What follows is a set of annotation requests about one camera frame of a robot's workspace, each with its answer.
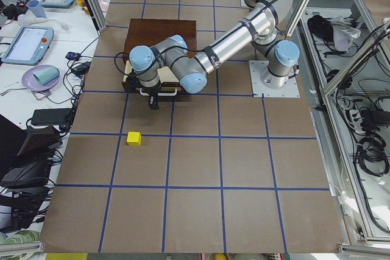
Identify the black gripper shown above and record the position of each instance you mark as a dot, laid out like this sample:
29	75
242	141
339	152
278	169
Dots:
151	92

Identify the wooden drawer with white handle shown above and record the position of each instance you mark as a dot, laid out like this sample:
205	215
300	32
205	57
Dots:
170	85

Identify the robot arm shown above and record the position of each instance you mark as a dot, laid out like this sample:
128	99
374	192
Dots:
258	28

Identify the yellow block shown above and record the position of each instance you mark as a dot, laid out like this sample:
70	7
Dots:
133	138

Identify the dark wooden drawer box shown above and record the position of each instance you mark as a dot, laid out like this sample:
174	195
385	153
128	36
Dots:
152	31

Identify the black power adapter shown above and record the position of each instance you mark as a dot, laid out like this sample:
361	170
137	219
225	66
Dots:
54	116

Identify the teal cup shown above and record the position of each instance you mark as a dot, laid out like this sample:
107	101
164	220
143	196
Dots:
46	75

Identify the purple plate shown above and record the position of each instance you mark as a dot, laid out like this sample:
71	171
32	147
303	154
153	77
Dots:
30	83

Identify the near blue teach pendant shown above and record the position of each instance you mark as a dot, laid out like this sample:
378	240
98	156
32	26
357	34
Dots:
29	46

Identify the blue plastic cup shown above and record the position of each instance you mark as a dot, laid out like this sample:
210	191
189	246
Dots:
36	8

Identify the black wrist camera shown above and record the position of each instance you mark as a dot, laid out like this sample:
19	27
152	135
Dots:
131	83

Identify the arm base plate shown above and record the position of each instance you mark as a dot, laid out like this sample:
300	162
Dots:
264	84

